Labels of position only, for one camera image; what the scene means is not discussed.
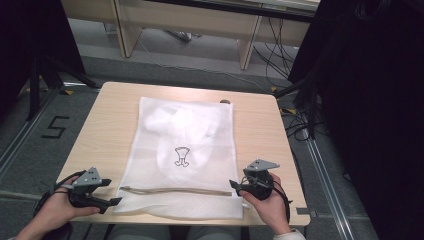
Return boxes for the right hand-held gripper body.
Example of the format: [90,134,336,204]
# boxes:
[239,158,281,202]

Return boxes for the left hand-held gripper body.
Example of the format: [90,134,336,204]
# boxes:
[67,166,110,215]

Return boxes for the white mesh laundry bag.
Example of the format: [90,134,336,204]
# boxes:
[113,96,245,221]

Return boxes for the person's right hand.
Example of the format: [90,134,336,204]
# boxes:
[239,172,292,235]

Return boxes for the person's left hand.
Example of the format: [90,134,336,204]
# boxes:
[31,175,101,231]

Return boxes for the white garment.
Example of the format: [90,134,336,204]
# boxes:
[143,103,224,170]

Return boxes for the black metal stand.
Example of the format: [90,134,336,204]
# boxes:
[25,54,101,122]

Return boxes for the black curtain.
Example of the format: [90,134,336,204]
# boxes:
[0,0,87,118]
[287,0,424,240]

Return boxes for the grey object under bench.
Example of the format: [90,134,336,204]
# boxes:
[164,29,203,43]

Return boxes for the light wooden bench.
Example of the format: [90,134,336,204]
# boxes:
[60,0,322,71]

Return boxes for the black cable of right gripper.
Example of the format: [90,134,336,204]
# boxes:
[273,179,294,224]

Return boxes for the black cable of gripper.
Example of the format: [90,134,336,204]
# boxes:
[273,179,294,224]
[32,169,88,219]

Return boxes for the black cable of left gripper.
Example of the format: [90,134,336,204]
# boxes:
[32,169,88,219]

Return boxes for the metal floor rail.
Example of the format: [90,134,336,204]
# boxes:
[301,131,356,240]
[0,89,63,183]

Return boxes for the black floor cables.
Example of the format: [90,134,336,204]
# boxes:
[279,105,331,143]

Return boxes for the thin white floor cable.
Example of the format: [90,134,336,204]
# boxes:
[134,31,273,95]

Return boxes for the bundle of black cables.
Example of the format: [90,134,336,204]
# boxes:
[252,16,301,88]

